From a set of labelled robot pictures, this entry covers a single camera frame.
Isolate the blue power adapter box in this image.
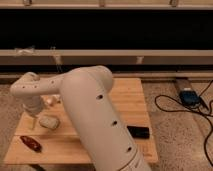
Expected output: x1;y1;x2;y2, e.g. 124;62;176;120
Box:
179;90;200;106

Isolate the black cable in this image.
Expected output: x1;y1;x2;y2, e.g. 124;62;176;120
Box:
154;79;213;168

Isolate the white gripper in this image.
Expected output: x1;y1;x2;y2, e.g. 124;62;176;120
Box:
23;100;44;130

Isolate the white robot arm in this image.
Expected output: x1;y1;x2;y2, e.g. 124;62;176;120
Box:
10;66;151;171

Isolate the dark red chili pepper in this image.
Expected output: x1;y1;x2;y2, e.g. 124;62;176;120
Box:
20;136;42;152

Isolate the black rectangular remote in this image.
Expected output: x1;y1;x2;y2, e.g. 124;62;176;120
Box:
127;126;150;139

